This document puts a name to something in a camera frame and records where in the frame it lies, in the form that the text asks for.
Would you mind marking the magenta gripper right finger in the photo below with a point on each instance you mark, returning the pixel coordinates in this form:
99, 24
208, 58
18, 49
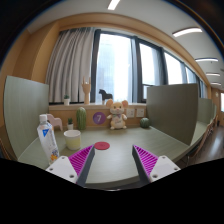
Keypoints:
151, 167

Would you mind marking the wooden hand model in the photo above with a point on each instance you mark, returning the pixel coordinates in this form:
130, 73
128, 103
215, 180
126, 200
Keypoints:
86, 86

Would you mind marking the tall green ceramic cactus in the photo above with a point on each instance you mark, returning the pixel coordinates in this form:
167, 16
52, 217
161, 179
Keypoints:
81, 118

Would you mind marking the white wall socket right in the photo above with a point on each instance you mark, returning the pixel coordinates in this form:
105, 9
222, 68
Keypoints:
140, 112

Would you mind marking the pink wooden horse figure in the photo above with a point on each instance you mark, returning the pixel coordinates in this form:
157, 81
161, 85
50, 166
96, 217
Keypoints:
55, 122

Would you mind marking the clear plastic water bottle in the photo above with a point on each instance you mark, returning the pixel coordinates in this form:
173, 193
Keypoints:
47, 139

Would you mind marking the right green desk divider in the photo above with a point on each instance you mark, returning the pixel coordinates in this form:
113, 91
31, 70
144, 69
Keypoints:
173, 110

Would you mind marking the white wall socket left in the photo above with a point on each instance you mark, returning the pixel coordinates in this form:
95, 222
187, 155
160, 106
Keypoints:
130, 113

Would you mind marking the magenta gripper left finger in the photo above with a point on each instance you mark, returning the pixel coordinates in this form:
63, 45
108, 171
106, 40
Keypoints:
74, 168

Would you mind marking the purple round number seven sign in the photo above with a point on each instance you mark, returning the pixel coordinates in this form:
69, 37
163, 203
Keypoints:
99, 118

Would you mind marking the small round green cactus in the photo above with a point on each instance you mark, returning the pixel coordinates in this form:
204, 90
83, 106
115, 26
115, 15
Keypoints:
144, 123

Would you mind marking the green desk divider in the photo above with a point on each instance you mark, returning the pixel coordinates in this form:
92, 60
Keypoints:
173, 110
24, 102

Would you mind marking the grey white curtain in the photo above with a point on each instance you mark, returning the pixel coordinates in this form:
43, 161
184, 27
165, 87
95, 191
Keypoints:
70, 64

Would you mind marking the left green desk divider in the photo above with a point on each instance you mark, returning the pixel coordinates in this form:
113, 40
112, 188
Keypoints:
24, 102

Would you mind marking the small potted plant on sill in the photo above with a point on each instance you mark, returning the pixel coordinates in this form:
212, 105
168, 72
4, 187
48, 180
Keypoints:
66, 100

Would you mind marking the black horse figure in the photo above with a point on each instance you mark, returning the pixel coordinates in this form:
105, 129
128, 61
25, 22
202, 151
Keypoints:
105, 95

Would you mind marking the red round coaster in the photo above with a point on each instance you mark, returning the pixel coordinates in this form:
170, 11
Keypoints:
101, 145

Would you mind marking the pale yellow paper cup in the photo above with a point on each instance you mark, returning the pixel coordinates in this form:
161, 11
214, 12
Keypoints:
73, 139

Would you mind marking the white wall socket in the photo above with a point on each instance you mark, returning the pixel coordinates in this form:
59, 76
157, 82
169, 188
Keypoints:
140, 112
130, 113

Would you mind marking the small potted plant on desk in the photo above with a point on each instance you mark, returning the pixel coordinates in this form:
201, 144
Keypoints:
70, 124

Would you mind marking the beige plush mouse toy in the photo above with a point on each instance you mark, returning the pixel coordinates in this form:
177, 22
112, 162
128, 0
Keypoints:
117, 115

